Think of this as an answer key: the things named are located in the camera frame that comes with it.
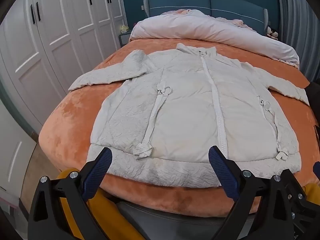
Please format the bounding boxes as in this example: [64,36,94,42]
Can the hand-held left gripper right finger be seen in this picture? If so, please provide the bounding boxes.
[209,146,309,240]

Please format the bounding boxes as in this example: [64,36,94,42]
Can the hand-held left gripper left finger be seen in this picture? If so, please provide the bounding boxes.
[27,147,113,240]

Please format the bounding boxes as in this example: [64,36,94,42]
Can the white zip-up padded jacket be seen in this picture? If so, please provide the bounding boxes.
[68,43,310,188]

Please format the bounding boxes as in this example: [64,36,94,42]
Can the yellow trousers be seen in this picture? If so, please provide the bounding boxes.
[56,169,318,240]

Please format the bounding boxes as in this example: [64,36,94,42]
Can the orange plush bed blanket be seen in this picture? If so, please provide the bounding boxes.
[39,39,320,218]

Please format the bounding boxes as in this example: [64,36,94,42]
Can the white door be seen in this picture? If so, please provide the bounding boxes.
[0,100,38,218]

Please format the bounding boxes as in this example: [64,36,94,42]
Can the grey nightstand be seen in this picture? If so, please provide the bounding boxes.
[118,31,131,48]

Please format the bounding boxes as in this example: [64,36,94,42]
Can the pale pink duvet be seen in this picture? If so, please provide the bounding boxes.
[129,9,300,69]

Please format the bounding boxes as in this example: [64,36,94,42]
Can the plush toy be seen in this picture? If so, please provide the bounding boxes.
[265,26,279,40]

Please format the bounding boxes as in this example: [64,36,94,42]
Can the white panelled wardrobe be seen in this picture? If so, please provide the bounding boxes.
[0,0,125,133]

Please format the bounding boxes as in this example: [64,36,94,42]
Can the grey curtain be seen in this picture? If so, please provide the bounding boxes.
[275,0,320,80]

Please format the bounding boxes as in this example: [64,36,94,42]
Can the blue upholstered headboard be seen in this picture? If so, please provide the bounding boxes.
[143,0,269,34]

